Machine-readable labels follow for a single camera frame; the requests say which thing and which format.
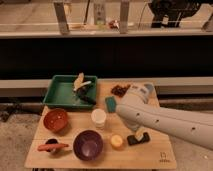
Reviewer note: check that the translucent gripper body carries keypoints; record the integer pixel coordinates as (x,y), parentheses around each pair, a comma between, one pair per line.
(139,134)

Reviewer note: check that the yellow apple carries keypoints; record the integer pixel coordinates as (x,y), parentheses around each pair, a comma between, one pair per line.
(116,141)

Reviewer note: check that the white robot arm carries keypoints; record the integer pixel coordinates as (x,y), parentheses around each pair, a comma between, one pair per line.
(134,110)

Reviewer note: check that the black object in tray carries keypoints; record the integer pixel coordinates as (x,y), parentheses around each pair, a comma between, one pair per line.
(83,97)

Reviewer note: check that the green plastic tray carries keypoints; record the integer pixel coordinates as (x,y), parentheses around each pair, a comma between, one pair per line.
(60,94)

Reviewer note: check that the black rectangular block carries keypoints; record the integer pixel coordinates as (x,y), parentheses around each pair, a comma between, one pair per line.
(133,141)

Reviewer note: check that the green sponge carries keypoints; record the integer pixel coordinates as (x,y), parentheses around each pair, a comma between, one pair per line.
(111,104)

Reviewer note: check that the white paper cup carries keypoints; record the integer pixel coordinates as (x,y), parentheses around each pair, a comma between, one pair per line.
(98,117)

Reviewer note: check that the blue plastic cup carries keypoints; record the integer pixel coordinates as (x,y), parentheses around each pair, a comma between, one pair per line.
(150,89)

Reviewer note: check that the wooden folding table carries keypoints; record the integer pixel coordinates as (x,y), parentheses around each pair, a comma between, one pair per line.
(155,154)

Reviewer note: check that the dark grape bunch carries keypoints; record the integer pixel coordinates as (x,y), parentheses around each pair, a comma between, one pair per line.
(120,90)

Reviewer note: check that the purple bowl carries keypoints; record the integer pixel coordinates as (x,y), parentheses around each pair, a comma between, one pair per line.
(88,145)

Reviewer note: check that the red bowl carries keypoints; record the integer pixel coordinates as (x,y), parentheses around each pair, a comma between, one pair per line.
(55,120)

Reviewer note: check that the small dark cup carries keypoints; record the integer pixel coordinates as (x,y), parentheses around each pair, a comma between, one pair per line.
(52,141)

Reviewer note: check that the orange carrot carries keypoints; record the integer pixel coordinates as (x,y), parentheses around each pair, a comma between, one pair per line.
(46,147)

